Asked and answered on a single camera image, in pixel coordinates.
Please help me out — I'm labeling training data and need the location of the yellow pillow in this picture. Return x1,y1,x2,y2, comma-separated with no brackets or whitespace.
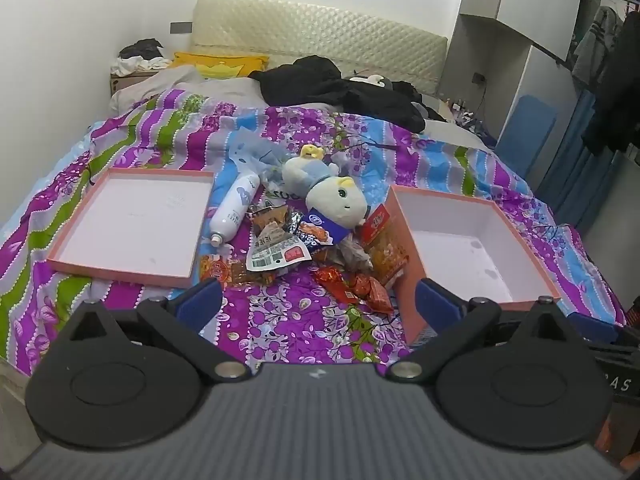
169,52,269,79

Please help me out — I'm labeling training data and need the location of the cream quilted headboard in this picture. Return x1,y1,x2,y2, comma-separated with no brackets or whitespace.
190,0,447,94

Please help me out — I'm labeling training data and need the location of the blue curtain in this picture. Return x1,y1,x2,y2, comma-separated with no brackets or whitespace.
536,90,622,235

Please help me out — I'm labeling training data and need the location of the white barcode snack packet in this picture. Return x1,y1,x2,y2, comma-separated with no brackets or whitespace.
245,234,311,272

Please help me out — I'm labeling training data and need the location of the hanging black jacket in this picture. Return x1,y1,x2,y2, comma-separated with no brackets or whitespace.
582,12,639,155

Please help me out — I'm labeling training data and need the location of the white blue plush toy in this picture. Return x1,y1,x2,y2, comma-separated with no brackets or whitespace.
282,144,369,230

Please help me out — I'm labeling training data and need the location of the pink cardboard box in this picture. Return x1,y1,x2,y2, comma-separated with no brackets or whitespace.
385,185,561,346

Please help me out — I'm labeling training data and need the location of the red small snack packet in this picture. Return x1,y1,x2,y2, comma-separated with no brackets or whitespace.
312,266,394,316

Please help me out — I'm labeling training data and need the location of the grey wall cabinet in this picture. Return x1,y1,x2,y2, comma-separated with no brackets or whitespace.
438,0,580,188

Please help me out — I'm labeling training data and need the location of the clothes heap on nightstand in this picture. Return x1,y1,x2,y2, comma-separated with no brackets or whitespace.
111,38,171,77

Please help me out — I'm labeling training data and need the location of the red top snack bag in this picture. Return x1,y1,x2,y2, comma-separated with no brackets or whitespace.
357,204,409,289

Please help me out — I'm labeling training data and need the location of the pink box lid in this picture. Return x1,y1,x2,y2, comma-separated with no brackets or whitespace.
48,168,214,288

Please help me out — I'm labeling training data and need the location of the orange snack packet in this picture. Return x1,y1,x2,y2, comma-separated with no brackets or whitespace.
198,255,250,286

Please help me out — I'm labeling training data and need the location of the green brown snack packet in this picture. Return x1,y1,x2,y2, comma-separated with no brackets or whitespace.
248,205,288,235

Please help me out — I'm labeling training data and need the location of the light blue plastic bag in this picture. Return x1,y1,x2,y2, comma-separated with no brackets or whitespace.
228,128,293,181

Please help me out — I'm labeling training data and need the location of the black clothes pile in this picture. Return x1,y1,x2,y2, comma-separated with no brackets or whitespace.
250,55,425,133

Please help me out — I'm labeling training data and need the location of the blue noodle snack bag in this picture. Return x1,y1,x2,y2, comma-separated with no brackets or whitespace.
294,209,350,254

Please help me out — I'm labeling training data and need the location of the hanging grey striped jacket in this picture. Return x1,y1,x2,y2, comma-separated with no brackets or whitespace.
572,6,623,90

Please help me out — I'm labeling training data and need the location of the white spray bottle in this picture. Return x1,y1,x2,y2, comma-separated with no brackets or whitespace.
209,171,260,247

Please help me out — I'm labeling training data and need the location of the colourful striped floral bedspread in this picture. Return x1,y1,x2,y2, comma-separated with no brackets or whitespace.
1,89,626,375

